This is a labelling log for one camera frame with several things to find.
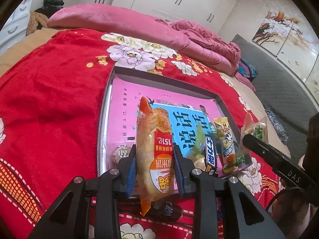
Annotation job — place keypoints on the white wardrobe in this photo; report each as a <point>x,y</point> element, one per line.
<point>174,0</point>

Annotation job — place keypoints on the grey patterned cloth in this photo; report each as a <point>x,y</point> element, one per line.
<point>276,127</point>

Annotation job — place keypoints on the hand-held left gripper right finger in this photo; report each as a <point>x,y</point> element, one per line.
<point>179,176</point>

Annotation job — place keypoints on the crumpled rose blanket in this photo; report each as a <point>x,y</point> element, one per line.
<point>206,44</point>

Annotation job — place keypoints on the pink quilt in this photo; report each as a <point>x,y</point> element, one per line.
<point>104,20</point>

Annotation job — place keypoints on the green candy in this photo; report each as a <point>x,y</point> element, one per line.
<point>198,139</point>

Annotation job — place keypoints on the orange rice cracker packet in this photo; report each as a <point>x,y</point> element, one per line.
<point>152,142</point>

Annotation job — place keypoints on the white drawer cabinet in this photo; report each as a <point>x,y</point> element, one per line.
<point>13,22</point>

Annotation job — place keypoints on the shallow grey box tray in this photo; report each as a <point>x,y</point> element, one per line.
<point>164,82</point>

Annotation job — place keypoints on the flower wall painting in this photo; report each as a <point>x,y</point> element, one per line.
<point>286,34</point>

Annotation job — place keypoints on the black bag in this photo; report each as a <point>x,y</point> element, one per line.
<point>52,3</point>

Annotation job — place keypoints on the dark chocolate bar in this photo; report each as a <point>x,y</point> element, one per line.
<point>210,154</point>

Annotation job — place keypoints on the grey quilted headboard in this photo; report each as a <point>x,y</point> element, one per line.
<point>281,87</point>

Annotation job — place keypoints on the clear brown pastry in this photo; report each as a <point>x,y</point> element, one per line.
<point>117,155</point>

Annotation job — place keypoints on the clear green label cookie packet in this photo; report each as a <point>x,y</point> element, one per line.
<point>259,130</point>

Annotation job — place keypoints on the blue purple cloth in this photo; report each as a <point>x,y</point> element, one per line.
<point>246,68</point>

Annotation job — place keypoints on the yellow cartoon snack packet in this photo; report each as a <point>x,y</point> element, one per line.
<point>225,142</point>

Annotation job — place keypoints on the red floral blanket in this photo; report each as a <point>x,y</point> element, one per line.
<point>54,104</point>

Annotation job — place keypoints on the dark brown snack packet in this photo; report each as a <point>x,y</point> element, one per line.
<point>169,210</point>

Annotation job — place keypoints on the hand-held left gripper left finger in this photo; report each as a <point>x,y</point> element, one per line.
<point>130,176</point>

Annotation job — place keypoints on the person's right hand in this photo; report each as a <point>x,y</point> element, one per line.
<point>304,161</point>

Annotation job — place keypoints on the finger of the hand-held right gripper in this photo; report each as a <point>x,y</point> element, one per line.
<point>259,148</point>

